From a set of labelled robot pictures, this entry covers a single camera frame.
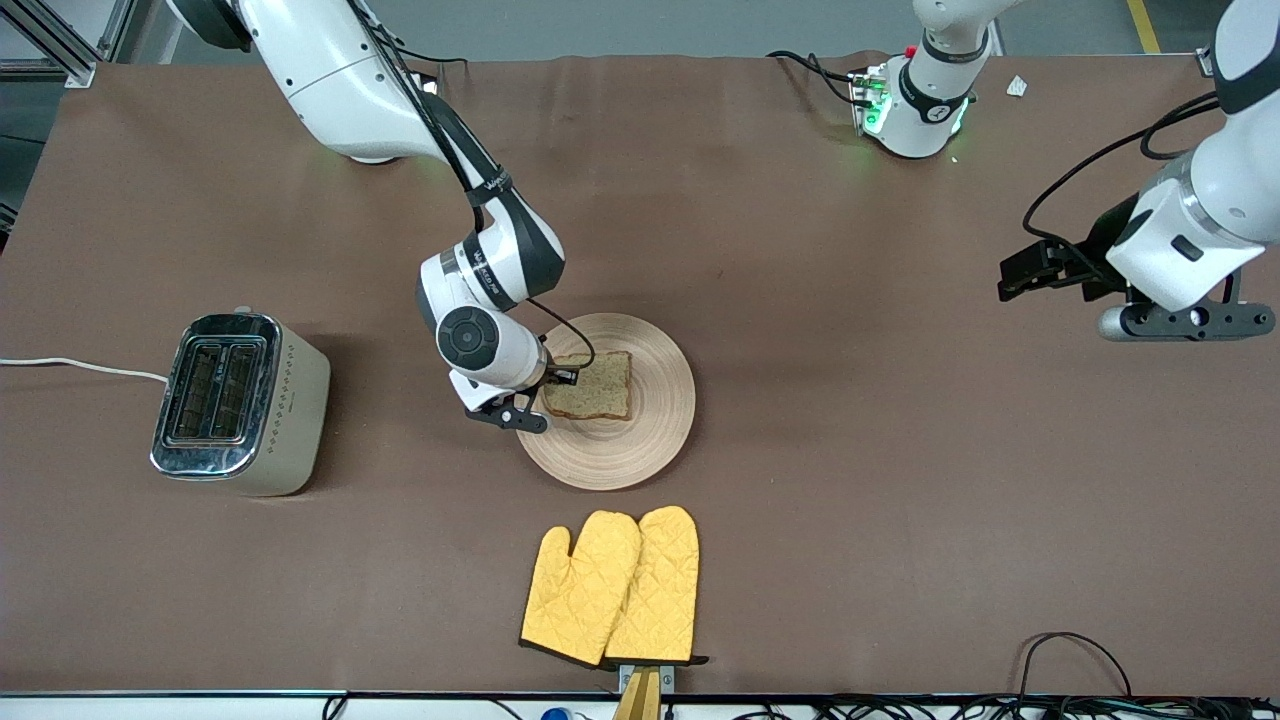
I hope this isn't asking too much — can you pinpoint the brown bread slice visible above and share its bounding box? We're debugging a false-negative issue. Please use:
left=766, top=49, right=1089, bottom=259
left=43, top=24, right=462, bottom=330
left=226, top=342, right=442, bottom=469
left=542, top=350, right=633, bottom=421

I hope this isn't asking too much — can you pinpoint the round wooden plate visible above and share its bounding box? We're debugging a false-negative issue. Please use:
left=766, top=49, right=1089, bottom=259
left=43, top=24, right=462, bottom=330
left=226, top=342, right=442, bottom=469
left=515, top=313, right=696, bottom=491

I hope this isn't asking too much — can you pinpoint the cream and chrome toaster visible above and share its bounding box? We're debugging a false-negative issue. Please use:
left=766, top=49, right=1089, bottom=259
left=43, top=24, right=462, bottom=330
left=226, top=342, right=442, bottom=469
left=150, top=308, right=331, bottom=498

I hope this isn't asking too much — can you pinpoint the yellow quilted oven mitt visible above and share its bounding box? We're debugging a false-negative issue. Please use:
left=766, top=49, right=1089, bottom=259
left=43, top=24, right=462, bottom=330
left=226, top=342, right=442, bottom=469
left=603, top=505, right=709, bottom=668
left=520, top=510, right=643, bottom=668

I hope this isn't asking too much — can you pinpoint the brown table cover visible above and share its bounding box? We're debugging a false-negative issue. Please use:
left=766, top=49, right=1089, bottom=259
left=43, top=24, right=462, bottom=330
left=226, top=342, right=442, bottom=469
left=0, top=50, right=1280, bottom=698

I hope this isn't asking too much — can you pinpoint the wooden stick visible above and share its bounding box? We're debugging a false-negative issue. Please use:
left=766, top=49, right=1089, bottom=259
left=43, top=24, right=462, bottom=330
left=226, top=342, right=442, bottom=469
left=612, top=668, right=663, bottom=720

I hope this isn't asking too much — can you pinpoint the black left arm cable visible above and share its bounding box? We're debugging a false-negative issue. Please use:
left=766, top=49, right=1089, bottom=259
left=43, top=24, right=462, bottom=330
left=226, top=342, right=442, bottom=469
left=1022, top=92, right=1226, bottom=263

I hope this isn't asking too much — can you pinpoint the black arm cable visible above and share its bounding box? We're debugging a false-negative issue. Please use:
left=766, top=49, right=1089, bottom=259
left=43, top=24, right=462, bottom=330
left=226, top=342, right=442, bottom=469
left=350, top=0, right=597, bottom=386
left=1022, top=92, right=1226, bottom=263

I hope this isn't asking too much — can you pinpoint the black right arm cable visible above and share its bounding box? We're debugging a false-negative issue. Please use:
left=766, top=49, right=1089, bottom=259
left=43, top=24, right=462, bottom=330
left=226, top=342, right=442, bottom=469
left=350, top=0, right=597, bottom=386

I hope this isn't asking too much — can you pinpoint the black base cable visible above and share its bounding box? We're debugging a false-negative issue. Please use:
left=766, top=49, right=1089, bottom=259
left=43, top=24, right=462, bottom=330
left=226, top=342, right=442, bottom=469
left=395, top=45, right=469, bottom=96
left=768, top=50, right=863, bottom=106

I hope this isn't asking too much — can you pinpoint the small metal bracket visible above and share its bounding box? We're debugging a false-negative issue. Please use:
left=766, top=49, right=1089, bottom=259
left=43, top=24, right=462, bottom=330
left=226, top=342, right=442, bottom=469
left=618, top=663, right=676, bottom=696

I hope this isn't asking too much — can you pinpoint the black looped cable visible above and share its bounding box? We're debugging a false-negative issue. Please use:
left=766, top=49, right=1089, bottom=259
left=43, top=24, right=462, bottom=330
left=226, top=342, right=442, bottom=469
left=1018, top=632, right=1133, bottom=701

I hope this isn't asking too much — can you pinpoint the black cable tangle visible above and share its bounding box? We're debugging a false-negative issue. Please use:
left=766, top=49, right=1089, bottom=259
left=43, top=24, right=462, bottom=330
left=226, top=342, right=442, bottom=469
left=730, top=695, right=1280, bottom=720

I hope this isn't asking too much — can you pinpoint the white toaster power cord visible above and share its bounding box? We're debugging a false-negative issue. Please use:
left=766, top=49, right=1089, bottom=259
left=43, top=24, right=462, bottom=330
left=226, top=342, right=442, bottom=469
left=0, top=357, right=169, bottom=383

